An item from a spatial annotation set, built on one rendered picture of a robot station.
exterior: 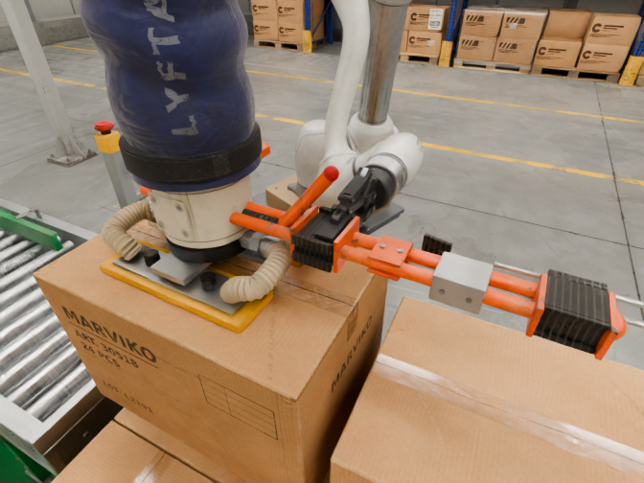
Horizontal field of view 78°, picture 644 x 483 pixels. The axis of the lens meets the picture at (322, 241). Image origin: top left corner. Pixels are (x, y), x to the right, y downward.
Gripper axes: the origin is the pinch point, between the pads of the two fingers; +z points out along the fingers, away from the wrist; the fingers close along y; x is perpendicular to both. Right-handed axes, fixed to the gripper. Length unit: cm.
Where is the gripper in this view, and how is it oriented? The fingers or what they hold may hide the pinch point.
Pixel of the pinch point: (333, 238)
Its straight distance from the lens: 63.3
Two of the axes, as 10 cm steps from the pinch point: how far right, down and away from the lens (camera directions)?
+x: -8.9, -2.6, 3.6
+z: -4.5, 5.3, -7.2
